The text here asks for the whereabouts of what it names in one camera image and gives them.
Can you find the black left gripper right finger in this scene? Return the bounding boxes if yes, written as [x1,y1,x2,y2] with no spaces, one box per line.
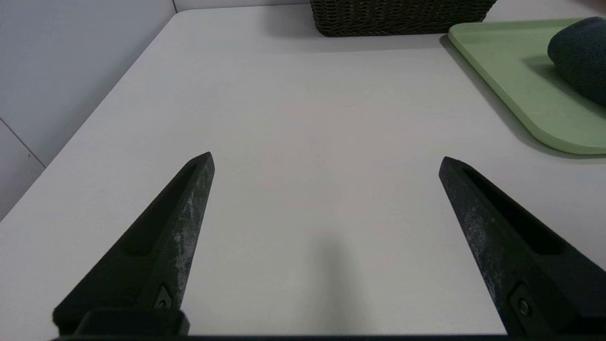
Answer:
[438,156,606,337]

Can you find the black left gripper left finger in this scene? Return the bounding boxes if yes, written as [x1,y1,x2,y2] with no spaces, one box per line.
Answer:
[52,152,215,337]

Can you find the dark grey towel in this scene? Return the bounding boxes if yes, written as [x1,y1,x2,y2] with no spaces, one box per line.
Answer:
[547,17,606,106]

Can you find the dark brown wicker basket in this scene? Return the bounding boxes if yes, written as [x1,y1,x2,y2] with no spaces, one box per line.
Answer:
[310,0,498,37]

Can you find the light green plastic tray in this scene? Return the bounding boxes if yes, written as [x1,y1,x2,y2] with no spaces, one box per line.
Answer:
[448,18,606,155]

